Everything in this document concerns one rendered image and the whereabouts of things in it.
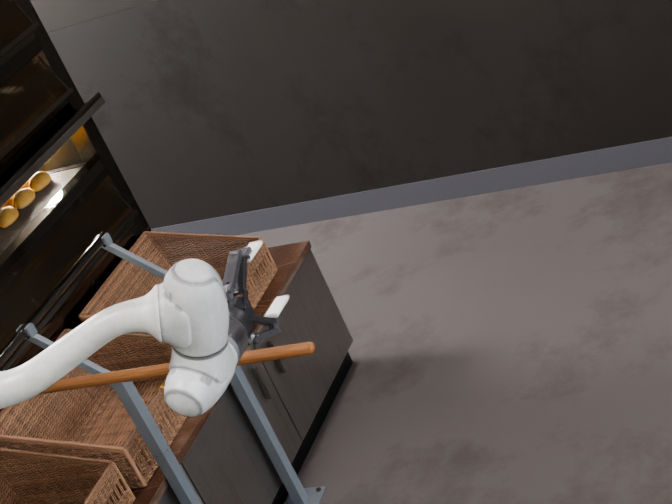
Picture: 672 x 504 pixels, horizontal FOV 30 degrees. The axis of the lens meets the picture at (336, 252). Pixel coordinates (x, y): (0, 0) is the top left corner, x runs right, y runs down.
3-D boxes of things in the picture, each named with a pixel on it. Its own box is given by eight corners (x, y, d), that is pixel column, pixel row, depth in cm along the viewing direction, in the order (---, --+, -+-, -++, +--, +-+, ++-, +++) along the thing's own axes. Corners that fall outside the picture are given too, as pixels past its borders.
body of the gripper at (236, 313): (203, 318, 239) (222, 290, 246) (221, 353, 243) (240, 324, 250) (235, 313, 235) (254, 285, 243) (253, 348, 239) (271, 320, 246)
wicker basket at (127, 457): (22, 502, 396) (-22, 436, 384) (99, 389, 440) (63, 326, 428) (147, 489, 375) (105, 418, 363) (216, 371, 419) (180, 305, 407)
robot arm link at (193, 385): (244, 379, 236) (240, 325, 229) (210, 434, 224) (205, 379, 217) (191, 367, 239) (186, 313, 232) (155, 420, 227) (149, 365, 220)
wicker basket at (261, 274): (110, 379, 444) (74, 317, 432) (173, 288, 488) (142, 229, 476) (225, 362, 422) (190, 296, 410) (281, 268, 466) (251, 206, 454)
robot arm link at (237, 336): (206, 373, 239) (219, 353, 243) (246, 368, 235) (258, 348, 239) (186, 335, 235) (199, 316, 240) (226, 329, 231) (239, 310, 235)
